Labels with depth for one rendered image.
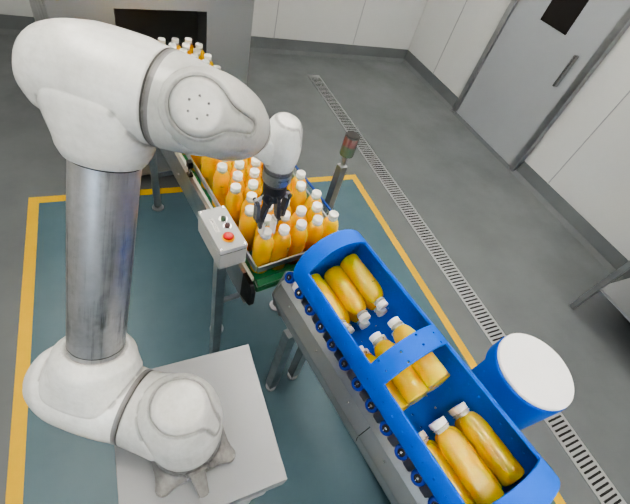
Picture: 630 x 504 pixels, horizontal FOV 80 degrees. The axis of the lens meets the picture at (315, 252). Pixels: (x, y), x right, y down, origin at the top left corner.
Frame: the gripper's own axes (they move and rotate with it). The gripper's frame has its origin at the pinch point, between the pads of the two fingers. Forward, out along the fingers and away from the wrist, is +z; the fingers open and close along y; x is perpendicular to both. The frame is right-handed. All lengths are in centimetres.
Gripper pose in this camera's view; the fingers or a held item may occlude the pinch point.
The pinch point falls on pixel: (267, 225)
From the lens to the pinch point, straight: 131.8
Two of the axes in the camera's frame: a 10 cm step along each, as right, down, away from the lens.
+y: 8.3, -2.7, 4.8
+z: -2.2, 6.3, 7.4
